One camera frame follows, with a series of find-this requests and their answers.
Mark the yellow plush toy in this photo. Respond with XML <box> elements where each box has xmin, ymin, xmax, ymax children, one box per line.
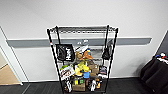
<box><xmin>73</xmin><ymin>61</ymin><xmax>91</xmax><ymax>78</ymax></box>

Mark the black bag with white print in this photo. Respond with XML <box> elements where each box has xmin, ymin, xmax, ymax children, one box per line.
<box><xmin>54</xmin><ymin>43</ymin><xmax>76</xmax><ymax>63</ymax></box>

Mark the white door frame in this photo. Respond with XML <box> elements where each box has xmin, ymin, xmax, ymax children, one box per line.
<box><xmin>0</xmin><ymin>26</ymin><xmax>28</xmax><ymax>84</ymax></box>

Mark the black wire shelf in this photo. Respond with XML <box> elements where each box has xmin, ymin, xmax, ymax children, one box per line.
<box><xmin>46</xmin><ymin>24</ymin><xmax>120</xmax><ymax>94</ymax></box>

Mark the white green snack bag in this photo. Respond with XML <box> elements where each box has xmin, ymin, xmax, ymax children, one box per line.
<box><xmin>60</xmin><ymin>65</ymin><xmax>76</xmax><ymax>81</ymax></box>

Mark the small dark printed box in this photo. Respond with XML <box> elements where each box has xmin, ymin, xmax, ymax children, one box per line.
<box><xmin>98</xmin><ymin>65</ymin><xmax>108</xmax><ymax>77</ymax></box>

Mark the red blue white item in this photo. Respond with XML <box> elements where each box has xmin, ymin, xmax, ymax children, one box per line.
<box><xmin>154</xmin><ymin>52</ymin><xmax>168</xmax><ymax>62</ymax></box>

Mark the black hanging pouch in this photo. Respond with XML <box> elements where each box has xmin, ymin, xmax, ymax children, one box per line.
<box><xmin>101</xmin><ymin>39</ymin><xmax>114</xmax><ymax>61</ymax></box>

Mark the white toy with orange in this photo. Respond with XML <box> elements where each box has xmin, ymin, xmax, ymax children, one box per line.
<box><xmin>87</xmin><ymin>79</ymin><xmax>102</xmax><ymax>92</ymax></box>

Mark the low tan cardboard box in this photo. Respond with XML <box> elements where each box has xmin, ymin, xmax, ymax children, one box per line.
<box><xmin>71</xmin><ymin>83</ymin><xmax>87</xmax><ymax>93</ymax></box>

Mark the clear white packet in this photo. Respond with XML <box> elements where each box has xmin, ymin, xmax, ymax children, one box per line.
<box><xmin>75</xmin><ymin>42</ymin><xmax>90</xmax><ymax>54</ymax></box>

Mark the orange snack bag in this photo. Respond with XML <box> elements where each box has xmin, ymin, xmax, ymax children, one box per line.
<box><xmin>75</xmin><ymin>49</ymin><xmax>94</xmax><ymax>62</ymax></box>

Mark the small blue cup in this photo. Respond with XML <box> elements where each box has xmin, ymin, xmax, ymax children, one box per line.
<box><xmin>83</xmin><ymin>71</ymin><xmax>91</xmax><ymax>80</ymax></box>

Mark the small yellow green box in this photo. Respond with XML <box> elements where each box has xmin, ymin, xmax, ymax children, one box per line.
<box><xmin>74</xmin><ymin>77</ymin><xmax>83</xmax><ymax>86</ymax></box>

